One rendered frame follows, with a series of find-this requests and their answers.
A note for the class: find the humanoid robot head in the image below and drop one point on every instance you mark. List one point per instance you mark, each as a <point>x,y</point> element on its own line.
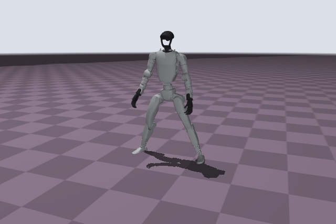
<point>168,36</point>

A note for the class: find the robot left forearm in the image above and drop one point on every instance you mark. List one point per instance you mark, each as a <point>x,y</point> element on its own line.
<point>188,86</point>

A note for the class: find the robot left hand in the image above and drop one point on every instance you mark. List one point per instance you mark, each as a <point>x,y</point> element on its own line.
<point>189,105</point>

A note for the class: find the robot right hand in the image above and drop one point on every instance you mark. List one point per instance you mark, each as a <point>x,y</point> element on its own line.
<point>135,98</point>

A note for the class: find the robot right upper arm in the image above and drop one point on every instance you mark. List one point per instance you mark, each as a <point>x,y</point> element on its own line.
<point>150,65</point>

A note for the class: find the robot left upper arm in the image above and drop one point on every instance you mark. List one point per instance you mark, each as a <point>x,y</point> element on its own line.
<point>183,63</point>

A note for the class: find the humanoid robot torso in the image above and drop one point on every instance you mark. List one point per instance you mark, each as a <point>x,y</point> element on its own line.
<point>167,70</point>

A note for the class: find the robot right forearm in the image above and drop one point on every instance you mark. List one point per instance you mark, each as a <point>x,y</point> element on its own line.
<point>143,84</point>

